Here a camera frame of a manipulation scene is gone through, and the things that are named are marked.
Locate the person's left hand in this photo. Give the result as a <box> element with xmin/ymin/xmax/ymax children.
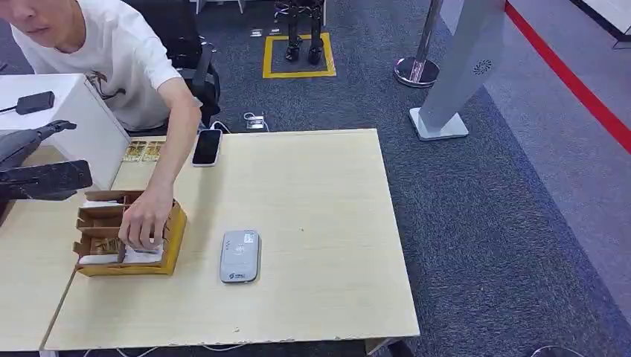
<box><xmin>118</xmin><ymin>189</ymin><xmax>174</xmax><ymax>251</ymax></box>

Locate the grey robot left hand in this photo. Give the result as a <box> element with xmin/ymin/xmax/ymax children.
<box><xmin>0</xmin><ymin>119</ymin><xmax>78</xmax><ymax>171</ymax></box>

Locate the wooden card box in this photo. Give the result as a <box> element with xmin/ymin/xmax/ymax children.
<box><xmin>72</xmin><ymin>189</ymin><xmax>188</xmax><ymax>278</ymax></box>

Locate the black power adapter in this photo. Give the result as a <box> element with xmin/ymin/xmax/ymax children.
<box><xmin>16</xmin><ymin>91</ymin><xmax>56</xmax><ymax>116</ymax></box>

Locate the white cabinet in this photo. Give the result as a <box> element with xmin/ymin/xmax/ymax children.
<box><xmin>0</xmin><ymin>74</ymin><xmax>132</xmax><ymax>190</ymax></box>

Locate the smartphone in white case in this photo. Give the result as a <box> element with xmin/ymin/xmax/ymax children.
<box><xmin>190</xmin><ymin>129</ymin><xmax>223</xmax><ymax>168</ymax></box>

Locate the grey card reader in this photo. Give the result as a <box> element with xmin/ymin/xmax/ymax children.
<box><xmin>220</xmin><ymin>229</ymin><xmax>261</xmax><ymax>284</ymax></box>

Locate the person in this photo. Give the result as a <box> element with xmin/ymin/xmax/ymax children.
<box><xmin>0</xmin><ymin>0</ymin><xmax>204</xmax><ymax>251</ymax></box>

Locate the white power strip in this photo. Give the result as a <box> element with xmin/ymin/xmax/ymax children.
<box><xmin>243</xmin><ymin>112</ymin><xmax>270</xmax><ymax>133</ymax></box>

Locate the black office chair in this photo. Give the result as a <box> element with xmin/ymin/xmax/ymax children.
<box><xmin>123</xmin><ymin>0</ymin><xmax>222</xmax><ymax>132</ymax></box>

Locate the black robot leg with foot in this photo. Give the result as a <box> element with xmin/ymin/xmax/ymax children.
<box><xmin>284</xmin><ymin>0</ymin><xmax>301</xmax><ymax>62</ymax></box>
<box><xmin>306</xmin><ymin>0</ymin><xmax>325</xmax><ymax>66</ymax></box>

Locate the white pillar stand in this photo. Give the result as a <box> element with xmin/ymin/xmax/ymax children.
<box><xmin>408</xmin><ymin>0</ymin><xmax>507</xmax><ymax>142</ymax></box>

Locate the red floor tape stripe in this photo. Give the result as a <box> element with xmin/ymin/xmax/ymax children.
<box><xmin>503</xmin><ymin>0</ymin><xmax>631</xmax><ymax>155</ymax></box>

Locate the white platform with black edge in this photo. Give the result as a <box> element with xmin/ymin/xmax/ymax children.
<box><xmin>571</xmin><ymin>0</ymin><xmax>631</xmax><ymax>49</ymax></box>

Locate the white cable under desk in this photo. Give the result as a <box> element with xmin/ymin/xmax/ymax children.
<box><xmin>115</xmin><ymin>342</ymin><xmax>248</xmax><ymax>357</ymax></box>

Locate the white table frame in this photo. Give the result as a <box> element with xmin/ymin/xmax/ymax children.
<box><xmin>193</xmin><ymin>0</ymin><xmax>246</xmax><ymax>15</ymax></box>

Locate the chrome stanchion post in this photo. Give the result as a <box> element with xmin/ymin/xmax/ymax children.
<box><xmin>393</xmin><ymin>0</ymin><xmax>443</xmax><ymax>89</ymax></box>

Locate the thin floor cable loop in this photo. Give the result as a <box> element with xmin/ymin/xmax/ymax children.
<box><xmin>531</xmin><ymin>346</ymin><xmax>588</xmax><ymax>357</ymax></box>

